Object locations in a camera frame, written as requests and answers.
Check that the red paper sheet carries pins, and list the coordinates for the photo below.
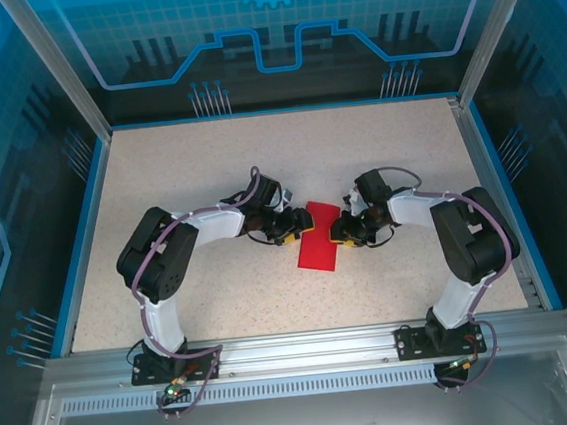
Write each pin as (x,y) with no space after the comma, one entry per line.
(320,254)

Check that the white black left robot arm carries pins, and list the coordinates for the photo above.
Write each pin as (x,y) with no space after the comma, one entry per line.
(160,264)

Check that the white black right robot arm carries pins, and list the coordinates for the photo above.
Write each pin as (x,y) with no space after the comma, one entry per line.
(472,239)

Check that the blue table border strip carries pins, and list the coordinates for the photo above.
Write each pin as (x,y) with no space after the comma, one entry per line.
(512,200)
(279,111)
(85,241)

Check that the blue printed panel with gear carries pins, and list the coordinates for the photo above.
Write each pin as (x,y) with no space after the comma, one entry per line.
(277,92)

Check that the blue printed side panel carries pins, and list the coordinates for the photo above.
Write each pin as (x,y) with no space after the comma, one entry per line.
(1,199)
(558,146)

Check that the wide aluminium frame rail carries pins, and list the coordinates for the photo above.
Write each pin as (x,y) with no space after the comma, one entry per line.
(301,349)

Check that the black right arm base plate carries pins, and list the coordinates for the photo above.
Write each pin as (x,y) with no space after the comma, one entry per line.
(406,343)

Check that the aluminium side rail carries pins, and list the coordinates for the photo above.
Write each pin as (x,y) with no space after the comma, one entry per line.
(482,163)

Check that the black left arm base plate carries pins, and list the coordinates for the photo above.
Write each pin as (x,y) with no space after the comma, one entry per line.
(142,364)

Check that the aluminium frame post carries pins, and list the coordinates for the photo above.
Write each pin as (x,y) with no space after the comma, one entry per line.
(495,26)
(68,77)

